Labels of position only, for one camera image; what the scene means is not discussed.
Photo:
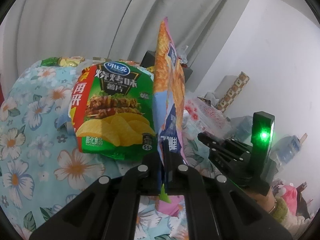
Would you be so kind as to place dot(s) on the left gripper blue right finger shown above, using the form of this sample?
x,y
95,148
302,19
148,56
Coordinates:
x,y
172,182

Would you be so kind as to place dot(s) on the green potato chips bag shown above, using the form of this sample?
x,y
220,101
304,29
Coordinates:
x,y
111,111

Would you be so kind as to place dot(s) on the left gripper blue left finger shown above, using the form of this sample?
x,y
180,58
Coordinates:
x,y
154,172

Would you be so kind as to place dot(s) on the person's right hand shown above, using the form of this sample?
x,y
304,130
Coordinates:
x,y
267,202

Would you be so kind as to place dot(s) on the pink translucent plastic bag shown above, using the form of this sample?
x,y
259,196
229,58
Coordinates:
x,y
201,117

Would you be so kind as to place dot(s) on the grey storage box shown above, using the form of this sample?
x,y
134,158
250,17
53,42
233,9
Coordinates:
x,y
167,70

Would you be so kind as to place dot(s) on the patterned wallpaper roll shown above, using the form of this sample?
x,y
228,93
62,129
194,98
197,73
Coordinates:
x,y
235,89

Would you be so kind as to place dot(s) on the orange chips bag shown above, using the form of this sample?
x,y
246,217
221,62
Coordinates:
x,y
168,105

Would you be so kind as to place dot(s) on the blue jug on dispenser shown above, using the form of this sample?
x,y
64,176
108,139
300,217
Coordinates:
x,y
286,149

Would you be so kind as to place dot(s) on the empty blue water jug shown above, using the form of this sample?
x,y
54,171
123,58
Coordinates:
x,y
241,127

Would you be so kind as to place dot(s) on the grey curtain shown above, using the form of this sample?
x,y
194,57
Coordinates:
x,y
116,29

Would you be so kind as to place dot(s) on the floral blue tablecloth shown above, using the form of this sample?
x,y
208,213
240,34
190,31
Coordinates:
x,y
42,169

